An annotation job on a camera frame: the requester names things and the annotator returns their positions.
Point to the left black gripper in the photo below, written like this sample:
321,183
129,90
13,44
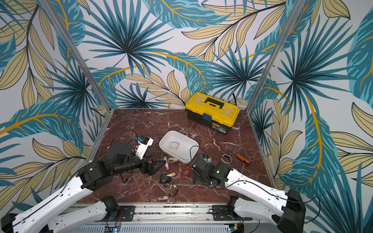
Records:
152,170

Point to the brown leather gold watch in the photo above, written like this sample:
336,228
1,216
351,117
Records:
173,190

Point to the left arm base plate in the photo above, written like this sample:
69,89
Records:
120,214

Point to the orange handled screwdriver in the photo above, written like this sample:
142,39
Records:
240,158

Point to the white plastic storage tray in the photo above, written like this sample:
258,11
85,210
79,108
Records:
179,146

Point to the yellow black plastic toolbox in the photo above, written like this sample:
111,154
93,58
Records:
211,112

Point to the beige strap watch on black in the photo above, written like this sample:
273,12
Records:
171,174

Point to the aluminium front rail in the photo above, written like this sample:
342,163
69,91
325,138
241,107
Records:
176,218

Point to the red translucent watch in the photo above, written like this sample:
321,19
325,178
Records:
185,171

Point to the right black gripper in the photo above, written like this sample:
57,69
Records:
196,172

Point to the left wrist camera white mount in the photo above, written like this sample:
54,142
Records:
143,143

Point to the white fitness band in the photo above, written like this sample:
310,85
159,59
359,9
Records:
226,158

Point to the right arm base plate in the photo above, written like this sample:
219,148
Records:
222,213

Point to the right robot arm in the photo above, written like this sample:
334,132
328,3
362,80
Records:
284,209

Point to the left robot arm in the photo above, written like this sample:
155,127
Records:
48,217

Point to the pink white watch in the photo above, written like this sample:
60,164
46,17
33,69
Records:
166,163

